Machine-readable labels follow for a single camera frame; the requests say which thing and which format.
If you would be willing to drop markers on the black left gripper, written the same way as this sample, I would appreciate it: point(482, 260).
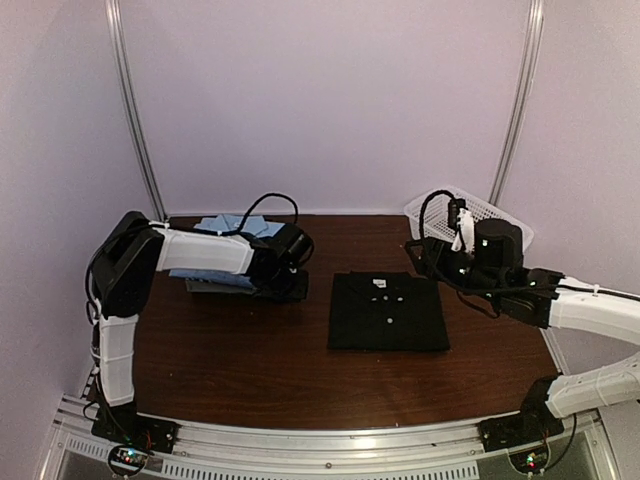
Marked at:
point(298, 294)

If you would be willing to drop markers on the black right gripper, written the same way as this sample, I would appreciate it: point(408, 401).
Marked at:
point(435, 254)

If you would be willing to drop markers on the light blue shirt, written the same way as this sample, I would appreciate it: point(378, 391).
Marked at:
point(255, 225)

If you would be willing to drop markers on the black long sleeve shirt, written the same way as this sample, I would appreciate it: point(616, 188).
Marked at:
point(386, 311)

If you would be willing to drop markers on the grey shirt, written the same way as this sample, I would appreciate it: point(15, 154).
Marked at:
point(198, 286)

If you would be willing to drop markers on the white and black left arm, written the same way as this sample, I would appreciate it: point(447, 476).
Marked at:
point(119, 277)

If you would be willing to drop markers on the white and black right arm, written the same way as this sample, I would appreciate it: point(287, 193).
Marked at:
point(485, 260)

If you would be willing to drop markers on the white plastic mesh basket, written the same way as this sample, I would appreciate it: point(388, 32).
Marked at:
point(435, 217)

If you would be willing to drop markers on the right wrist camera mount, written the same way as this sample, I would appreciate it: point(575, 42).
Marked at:
point(461, 221)

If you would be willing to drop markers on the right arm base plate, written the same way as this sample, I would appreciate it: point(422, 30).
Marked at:
point(525, 438)

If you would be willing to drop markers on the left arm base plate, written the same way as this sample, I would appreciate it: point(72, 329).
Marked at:
point(132, 451)

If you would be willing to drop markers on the aluminium front rail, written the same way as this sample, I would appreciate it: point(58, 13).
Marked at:
point(451, 450)

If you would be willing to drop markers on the left aluminium corner post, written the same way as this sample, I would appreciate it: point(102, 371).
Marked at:
point(132, 115)

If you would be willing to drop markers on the aluminium corner post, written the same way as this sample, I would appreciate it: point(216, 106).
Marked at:
point(525, 80)
point(132, 115)

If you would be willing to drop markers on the right aluminium corner post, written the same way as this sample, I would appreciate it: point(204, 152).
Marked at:
point(525, 80)

